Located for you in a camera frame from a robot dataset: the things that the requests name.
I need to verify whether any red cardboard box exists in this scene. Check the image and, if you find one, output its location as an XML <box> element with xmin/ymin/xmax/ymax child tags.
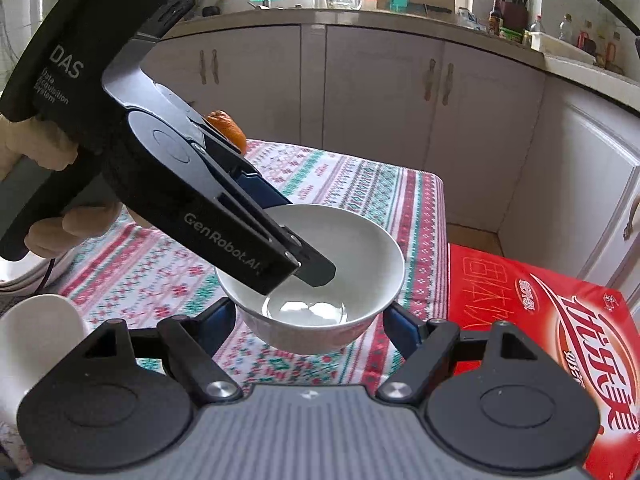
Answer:
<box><xmin>448</xmin><ymin>245</ymin><xmax>639</xmax><ymax>479</ymax></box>

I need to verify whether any knife block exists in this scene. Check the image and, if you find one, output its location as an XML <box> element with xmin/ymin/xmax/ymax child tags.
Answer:
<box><xmin>500</xmin><ymin>0</ymin><xmax>529</xmax><ymax>32</ymax></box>

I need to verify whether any black cable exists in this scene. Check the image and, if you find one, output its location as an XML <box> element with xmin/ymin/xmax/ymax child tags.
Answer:
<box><xmin>34</xmin><ymin>258</ymin><xmax>58</xmax><ymax>294</ymax></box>

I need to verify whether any pink floral small bowl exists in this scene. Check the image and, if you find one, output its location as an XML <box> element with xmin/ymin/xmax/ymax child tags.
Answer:
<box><xmin>0</xmin><ymin>294</ymin><xmax>89</xmax><ymax>427</ymax></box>

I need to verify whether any patterned christmas tablecloth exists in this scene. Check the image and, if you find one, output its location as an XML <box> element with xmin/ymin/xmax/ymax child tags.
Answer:
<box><xmin>0</xmin><ymin>138</ymin><xmax>449</xmax><ymax>470</ymax></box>

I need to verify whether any gloved left hand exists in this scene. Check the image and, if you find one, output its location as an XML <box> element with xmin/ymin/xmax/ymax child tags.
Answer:
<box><xmin>0</xmin><ymin>112</ymin><xmax>151</xmax><ymax>260</ymax></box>

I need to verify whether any wrinkled orange fruit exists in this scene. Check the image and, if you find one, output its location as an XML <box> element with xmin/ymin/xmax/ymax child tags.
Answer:
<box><xmin>205</xmin><ymin>110</ymin><xmax>247</xmax><ymax>155</ymax></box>

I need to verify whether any white floral shallow bowl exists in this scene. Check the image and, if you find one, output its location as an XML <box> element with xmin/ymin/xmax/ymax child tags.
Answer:
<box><xmin>1</xmin><ymin>248</ymin><xmax>77</xmax><ymax>296</ymax></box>

